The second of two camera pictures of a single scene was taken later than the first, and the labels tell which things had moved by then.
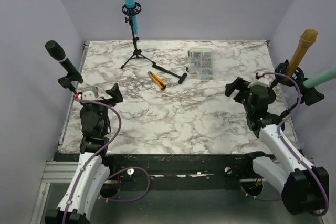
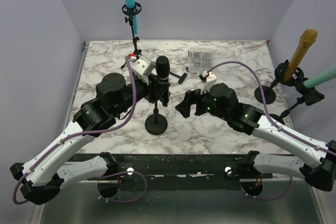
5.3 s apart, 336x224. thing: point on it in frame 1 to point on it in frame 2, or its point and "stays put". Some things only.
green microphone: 321,78 stays put
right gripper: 231,87 to 191,97
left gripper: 114,93 to 156,88
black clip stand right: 306,95 stays put
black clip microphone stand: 66,81 to 156,124
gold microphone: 308,36 stays put
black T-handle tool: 182,77 stays put
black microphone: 56,52 to 163,67
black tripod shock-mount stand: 131,12 stays put
